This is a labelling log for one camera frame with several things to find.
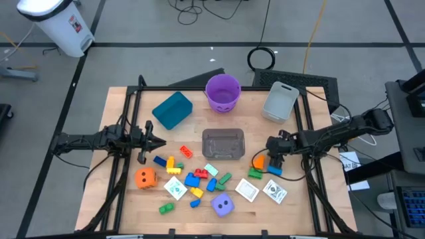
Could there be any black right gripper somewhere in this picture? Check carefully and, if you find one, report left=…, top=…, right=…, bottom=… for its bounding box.
left=265, top=129, right=301, bottom=167

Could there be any white rounded object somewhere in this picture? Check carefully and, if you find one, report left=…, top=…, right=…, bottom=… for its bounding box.
left=377, top=191, right=398, bottom=210

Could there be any red-orange toy brick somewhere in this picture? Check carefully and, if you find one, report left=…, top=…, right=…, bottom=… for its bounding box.
left=179, top=145, right=194, bottom=159

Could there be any printed white paper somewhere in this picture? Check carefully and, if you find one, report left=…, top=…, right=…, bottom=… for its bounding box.
left=338, top=151, right=362, bottom=173

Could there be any backlit keyboard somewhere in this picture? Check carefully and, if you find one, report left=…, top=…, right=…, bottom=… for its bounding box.
left=396, top=185, right=425, bottom=229

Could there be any teal plastic bin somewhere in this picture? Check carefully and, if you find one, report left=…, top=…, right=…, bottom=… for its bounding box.
left=151, top=91, right=194, bottom=131

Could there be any orange toy brick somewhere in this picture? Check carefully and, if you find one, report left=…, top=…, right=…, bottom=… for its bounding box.
left=250, top=154, right=266, bottom=171

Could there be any purple foam die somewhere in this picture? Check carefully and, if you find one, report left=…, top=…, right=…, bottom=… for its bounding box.
left=210, top=192, right=236, bottom=218

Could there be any black coiled cable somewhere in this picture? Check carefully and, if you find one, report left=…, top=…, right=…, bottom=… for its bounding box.
left=246, top=0, right=276, bottom=71

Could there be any green two-stud toy brick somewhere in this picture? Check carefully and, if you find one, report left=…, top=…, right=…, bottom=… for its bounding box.
left=158, top=202, right=175, bottom=215

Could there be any black perforated panel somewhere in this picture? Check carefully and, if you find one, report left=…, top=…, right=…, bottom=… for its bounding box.
left=252, top=68, right=340, bottom=114

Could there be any purple plastic bucket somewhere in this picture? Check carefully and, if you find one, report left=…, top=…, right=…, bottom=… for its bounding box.
left=205, top=73, right=242, bottom=114

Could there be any black monitor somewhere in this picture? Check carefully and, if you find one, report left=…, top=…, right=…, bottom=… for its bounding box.
left=398, top=69, right=425, bottom=118

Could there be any mint toy brick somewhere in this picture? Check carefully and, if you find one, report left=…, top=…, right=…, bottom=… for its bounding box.
left=203, top=163, right=220, bottom=177

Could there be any grey stand foot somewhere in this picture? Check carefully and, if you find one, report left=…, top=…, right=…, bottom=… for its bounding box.
left=0, top=65, right=39, bottom=82

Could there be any blank white paper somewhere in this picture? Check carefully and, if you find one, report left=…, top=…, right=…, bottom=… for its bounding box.
left=347, top=181, right=371, bottom=192

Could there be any card deck black emblem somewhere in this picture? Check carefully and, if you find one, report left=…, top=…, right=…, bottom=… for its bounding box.
left=262, top=179, right=288, bottom=204

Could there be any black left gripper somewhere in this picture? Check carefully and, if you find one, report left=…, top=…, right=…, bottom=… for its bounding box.
left=129, top=120, right=167, bottom=165

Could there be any large blue toy brick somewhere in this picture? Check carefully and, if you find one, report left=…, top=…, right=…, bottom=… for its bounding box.
left=184, top=172, right=201, bottom=189

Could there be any light grey plastic bin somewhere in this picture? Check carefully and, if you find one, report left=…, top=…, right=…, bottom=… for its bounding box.
left=261, top=81, right=300, bottom=124

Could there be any grey desk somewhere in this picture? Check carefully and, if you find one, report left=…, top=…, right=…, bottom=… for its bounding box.
left=384, top=81, right=425, bottom=175

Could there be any white pedal trash can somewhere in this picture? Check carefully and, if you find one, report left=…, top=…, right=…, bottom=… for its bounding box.
left=16, top=0, right=96, bottom=58

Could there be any card deck green print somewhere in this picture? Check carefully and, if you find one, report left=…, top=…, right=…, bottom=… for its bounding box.
left=163, top=175, right=189, bottom=201

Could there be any orange foam die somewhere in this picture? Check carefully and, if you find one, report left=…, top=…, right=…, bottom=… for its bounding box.
left=134, top=167, right=159, bottom=191

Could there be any grey keyboard shelf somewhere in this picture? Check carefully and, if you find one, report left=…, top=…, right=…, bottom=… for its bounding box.
left=388, top=169, right=425, bottom=239

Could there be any black desk beam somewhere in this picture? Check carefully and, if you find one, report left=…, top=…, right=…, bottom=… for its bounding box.
left=345, top=151, right=402, bottom=185

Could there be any card deck grey pattern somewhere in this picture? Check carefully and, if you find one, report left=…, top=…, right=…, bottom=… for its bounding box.
left=234, top=178, right=260, bottom=203

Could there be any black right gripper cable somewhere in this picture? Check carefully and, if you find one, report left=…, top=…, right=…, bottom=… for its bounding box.
left=250, top=147, right=311, bottom=183

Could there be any black aluminium table frame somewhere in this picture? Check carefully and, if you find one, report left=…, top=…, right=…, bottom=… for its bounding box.
left=78, top=74, right=359, bottom=239

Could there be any smoky transparent plastic tray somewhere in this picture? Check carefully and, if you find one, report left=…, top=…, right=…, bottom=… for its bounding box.
left=201, top=128, right=246, bottom=161

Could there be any yellow floor cable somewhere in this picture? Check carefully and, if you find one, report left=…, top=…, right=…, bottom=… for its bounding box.
left=302, top=0, right=328, bottom=74

